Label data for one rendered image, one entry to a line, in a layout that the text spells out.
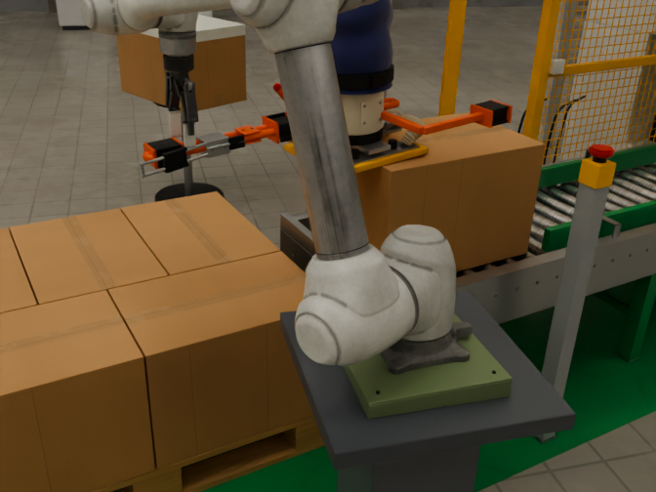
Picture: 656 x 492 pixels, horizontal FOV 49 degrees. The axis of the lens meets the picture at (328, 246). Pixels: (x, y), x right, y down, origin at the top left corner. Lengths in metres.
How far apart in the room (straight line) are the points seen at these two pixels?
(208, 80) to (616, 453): 2.55
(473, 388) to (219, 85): 2.70
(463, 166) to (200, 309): 0.90
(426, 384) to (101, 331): 1.01
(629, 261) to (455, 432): 1.51
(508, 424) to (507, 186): 1.09
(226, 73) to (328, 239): 2.67
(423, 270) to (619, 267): 1.45
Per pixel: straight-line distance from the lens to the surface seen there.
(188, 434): 2.20
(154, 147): 1.89
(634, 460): 2.69
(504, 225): 2.45
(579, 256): 2.26
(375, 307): 1.30
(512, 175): 2.39
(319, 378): 1.53
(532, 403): 1.54
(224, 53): 3.86
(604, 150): 2.15
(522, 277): 2.41
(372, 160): 2.10
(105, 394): 2.02
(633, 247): 2.78
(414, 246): 1.42
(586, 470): 2.59
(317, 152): 1.26
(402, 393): 1.44
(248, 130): 1.99
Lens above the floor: 1.67
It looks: 27 degrees down
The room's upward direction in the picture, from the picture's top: 2 degrees clockwise
